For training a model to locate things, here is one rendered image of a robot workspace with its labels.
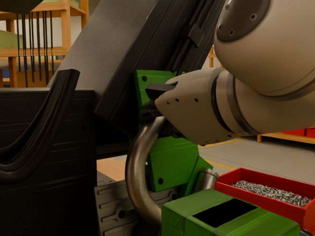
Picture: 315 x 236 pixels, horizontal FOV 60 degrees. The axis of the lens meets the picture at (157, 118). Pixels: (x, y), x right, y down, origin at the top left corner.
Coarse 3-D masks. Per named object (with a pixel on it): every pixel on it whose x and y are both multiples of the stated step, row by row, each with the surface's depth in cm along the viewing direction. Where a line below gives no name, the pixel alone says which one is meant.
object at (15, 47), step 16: (48, 0) 296; (64, 0) 285; (0, 16) 338; (16, 16) 295; (32, 16) 291; (48, 16) 338; (64, 16) 287; (0, 32) 312; (32, 32) 293; (64, 32) 289; (0, 48) 313; (16, 48) 305; (32, 48) 295; (48, 48) 296; (64, 48) 287; (16, 64) 363; (32, 64) 298; (0, 80) 359; (16, 80) 364; (32, 80) 300; (48, 80) 296
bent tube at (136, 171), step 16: (144, 128) 42; (160, 128) 43; (144, 144) 41; (128, 160) 40; (144, 160) 41; (128, 176) 40; (144, 176) 40; (128, 192) 40; (144, 192) 40; (144, 208) 39; (160, 208) 41; (160, 224) 41
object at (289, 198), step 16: (224, 176) 100; (240, 176) 108; (256, 176) 103; (272, 176) 99; (224, 192) 91; (240, 192) 86; (256, 192) 92; (272, 192) 95; (288, 192) 92; (304, 192) 91; (272, 208) 79; (288, 208) 75; (304, 208) 73; (304, 224) 74
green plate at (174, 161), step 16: (144, 80) 47; (160, 80) 49; (144, 96) 47; (160, 144) 47; (176, 144) 49; (192, 144) 52; (160, 160) 47; (176, 160) 49; (192, 160) 51; (160, 176) 46; (176, 176) 48
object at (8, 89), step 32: (0, 96) 38; (32, 96) 41; (0, 128) 39; (64, 128) 44; (64, 160) 45; (96, 160) 49; (0, 192) 39; (32, 192) 42; (64, 192) 45; (0, 224) 40; (32, 224) 43; (64, 224) 46; (96, 224) 50
